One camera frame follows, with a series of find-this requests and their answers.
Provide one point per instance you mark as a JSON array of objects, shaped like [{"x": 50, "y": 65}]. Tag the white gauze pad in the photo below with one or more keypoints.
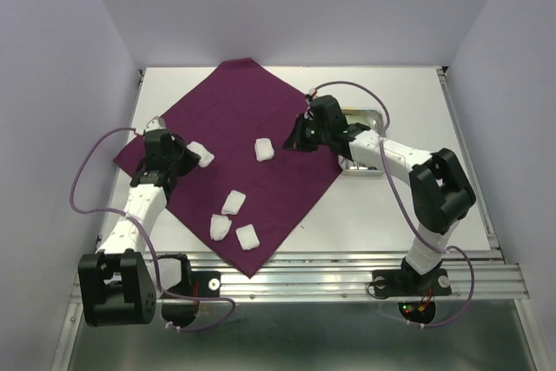
[
  {"x": 247, "y": 237},
  {"x": 264, "y": 149},
  {"x": 233, "y": 203},
  {"x": 206, "y": 157},
  {"x": 219, "y": 227}
]

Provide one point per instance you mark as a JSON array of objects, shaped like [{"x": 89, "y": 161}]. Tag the aluminium rail frame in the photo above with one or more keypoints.
[{"x": 307, "y": 308}]

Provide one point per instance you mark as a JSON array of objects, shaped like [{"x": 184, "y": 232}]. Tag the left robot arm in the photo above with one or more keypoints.
[{"x": 116, "y": 285}]

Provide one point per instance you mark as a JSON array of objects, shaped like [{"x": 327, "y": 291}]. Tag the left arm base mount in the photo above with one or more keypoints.
[{"x": 191, "y": 314}]

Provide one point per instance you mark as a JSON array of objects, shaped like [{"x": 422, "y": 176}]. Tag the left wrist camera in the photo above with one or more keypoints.
[{"x": 156, "y": 123}]

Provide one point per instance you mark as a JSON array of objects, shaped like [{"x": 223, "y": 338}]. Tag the purple cloth drape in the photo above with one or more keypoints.
[{"x": 237, "y": 103}]

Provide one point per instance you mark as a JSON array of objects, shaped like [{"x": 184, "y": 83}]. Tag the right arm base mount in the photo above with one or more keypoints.
[{"x": 416, "y": 292}]

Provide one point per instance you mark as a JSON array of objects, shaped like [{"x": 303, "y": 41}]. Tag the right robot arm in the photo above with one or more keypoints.
[{"x": 431, "y": 188}]

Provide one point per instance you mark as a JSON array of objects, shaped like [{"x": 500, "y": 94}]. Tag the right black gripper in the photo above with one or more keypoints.
[{"x": 295, "y": 140}]

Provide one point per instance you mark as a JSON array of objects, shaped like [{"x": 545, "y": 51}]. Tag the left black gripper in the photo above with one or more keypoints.
[{"x": 191, "y": 158}]

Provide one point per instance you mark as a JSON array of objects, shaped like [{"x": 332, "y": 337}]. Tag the stainless steel tray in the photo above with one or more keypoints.
[{"x": 372, "y": 118}]

